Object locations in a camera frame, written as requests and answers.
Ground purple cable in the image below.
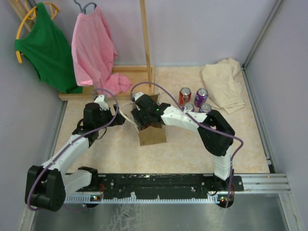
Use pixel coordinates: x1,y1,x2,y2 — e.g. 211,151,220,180
26,88,120,212
129,81,244,209

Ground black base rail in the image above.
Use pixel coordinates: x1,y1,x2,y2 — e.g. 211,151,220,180
78,173,229,199

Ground green tank top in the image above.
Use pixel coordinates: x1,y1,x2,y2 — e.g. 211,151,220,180
14,2,82,94

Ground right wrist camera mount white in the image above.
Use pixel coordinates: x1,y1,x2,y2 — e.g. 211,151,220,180
131,92,144,102

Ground purple can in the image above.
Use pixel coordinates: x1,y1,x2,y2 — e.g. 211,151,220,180
183,102,194,112
194,88,208,107
198,103,212,113

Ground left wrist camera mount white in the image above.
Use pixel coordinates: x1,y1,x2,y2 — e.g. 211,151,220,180
94,94,110,111

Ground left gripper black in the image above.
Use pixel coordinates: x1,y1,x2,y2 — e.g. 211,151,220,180
95,104,127,129

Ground yellow hanger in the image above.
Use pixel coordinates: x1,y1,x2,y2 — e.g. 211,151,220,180
15,1,60,64

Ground pink shirt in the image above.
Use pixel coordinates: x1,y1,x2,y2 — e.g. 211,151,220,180
71,6,132,95

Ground aluminium frame rail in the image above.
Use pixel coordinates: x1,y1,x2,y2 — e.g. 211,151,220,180
242,0,284,70

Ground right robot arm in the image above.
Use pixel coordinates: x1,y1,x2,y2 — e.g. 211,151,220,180
131,92,235,191

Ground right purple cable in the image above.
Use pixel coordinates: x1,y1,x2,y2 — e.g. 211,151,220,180
129,81,244,209

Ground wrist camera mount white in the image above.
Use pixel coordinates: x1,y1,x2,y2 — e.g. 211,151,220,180
131,92,144,102
94,94,110,111

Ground red can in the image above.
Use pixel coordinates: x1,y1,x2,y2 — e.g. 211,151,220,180
179,87,192,107

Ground wooden clothes rack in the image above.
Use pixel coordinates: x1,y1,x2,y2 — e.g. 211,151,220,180
9,0,155,101

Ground brown canvas tote bag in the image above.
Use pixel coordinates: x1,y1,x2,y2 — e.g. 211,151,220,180
119,93,167,147

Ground grey hanger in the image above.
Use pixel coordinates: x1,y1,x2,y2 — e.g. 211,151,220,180
74,0,97,14

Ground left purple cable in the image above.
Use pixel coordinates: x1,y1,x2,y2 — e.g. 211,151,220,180
26,88,120,212

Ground beige cloth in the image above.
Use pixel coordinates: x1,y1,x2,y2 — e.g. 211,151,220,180
201,58,245,114

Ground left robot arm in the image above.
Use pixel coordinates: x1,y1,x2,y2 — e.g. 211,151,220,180
25,101,125,212

